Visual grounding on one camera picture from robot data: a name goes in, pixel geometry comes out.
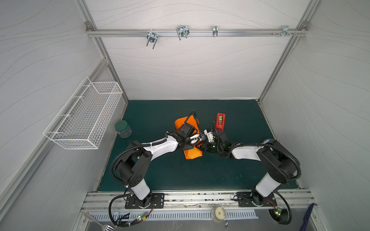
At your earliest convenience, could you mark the metal spatula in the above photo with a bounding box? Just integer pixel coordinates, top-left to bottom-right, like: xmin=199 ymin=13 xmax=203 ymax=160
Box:
xmin=83 ymin=213 xmax=115 ymax=231

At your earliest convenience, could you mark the orange wrapping paper sheet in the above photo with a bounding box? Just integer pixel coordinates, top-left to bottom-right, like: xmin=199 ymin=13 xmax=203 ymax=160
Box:
xmin=174 ymin=115 xmax=202 ymax=160

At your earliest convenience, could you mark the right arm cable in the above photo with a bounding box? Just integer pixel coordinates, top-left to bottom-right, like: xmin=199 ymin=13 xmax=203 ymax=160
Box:
xmin=268 ymin=191 xmax=293 ymax=225

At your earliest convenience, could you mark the metal bracket with bolts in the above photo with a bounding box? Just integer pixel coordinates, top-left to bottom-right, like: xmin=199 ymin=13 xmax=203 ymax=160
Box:
xmin=272 ymin=26 xmax=297 ymax=38

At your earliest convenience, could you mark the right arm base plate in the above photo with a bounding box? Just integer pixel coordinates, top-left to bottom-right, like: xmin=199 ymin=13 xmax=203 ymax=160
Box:
xmin=232 ymin=191 xmax=277 ymax=208

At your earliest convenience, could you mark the green lidded glass jar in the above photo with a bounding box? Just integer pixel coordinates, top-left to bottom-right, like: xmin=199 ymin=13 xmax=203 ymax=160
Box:
xmin=115 ymin=120 xmax=132 ymax=139

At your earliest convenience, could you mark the aluminium crossbar rail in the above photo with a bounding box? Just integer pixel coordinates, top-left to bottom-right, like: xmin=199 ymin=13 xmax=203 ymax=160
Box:
xmin=86 ymin=27 xmax=309 ymax=38

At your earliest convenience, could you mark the blue handled tool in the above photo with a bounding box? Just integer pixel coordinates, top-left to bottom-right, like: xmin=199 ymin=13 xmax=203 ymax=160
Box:
xmin=300 ymin=203 xmax=315 ymax=231

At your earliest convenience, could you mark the red tape dispenser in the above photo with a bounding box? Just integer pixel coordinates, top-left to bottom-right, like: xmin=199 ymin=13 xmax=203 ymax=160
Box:
xmin=215 ymin=113 xmax=225 ymax=131

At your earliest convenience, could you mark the white wire basket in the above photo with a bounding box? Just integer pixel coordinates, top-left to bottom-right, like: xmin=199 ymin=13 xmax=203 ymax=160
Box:
xmin=43 ymin=77 xmax=122 ymax=150

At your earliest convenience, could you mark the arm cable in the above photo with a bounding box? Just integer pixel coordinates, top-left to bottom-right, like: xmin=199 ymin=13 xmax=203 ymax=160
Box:
xmin=108 ymin=194 xmax=155 ymax=228
xmin=268 ymin=191 xmax=293 ymax=225

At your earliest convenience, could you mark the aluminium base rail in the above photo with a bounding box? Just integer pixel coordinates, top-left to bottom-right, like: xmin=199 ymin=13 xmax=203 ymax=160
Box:
xmin=81 ymin=189 xmax=318 ymax=212

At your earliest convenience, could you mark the metal U-bolt clamp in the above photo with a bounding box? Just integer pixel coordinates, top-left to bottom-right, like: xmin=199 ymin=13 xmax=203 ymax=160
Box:
xmin=146 ymin=32 xmax=158 ymax=49
xmin=176 ymin=26 xmax=189 ymax=40

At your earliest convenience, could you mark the white vented cable duct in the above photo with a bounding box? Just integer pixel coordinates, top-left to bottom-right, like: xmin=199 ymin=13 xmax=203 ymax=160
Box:
xmin=89 ymin=209 xmax=259 ymax=222

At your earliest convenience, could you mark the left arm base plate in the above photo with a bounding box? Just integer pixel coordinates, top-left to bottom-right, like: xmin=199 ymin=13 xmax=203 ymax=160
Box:
xmin=125 ymin=192 xmax=164 ymax=209

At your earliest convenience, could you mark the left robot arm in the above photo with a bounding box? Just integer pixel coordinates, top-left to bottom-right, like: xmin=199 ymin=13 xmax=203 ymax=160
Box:
xmin=109 ymin=123 xmax=199 ymax=204

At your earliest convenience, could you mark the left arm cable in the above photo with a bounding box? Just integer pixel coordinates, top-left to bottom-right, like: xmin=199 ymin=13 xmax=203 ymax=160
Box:
xmin=108 ymin=194 xmax=155 ymax=228

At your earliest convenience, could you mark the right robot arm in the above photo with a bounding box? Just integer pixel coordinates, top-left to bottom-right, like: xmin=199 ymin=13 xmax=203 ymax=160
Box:
xmin=202 ymin=129 xmax=302 ymax=199

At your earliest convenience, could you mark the green table mat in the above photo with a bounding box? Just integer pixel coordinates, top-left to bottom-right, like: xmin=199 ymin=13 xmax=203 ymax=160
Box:
xmin=110 ymin=100 xmax=273 ymax=191

